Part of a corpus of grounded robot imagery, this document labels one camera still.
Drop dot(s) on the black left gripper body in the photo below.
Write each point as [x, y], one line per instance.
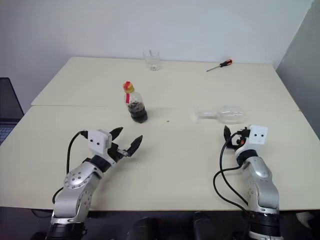
[115, 153]

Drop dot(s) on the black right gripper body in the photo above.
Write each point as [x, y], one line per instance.
[235, 145]

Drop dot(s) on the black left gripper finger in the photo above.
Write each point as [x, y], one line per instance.
[134, 146]
[116, 133]

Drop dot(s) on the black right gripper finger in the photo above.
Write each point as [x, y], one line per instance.
[227, 132]

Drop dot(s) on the small cola bottle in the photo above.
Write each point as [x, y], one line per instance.
[138, 111]

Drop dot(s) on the yellow and red bottle cap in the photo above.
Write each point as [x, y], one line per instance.
[128, 86]

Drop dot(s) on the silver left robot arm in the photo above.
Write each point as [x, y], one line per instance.
[75, 185]

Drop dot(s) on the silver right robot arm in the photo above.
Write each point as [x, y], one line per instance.
[262, 185]

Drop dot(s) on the orange and black screwdriver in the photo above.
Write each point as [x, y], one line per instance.
[225, 63]

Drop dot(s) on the clear glass tumbler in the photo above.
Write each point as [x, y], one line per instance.
[151, 60]

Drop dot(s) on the dark laptop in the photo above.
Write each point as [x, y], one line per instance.
[8, 105]

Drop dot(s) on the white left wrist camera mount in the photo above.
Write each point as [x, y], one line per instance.
[98, 140]

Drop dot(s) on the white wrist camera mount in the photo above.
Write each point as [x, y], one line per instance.
[98, 140]
[258, 135]

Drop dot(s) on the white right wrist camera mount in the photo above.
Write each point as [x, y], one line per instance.
[258, 135]

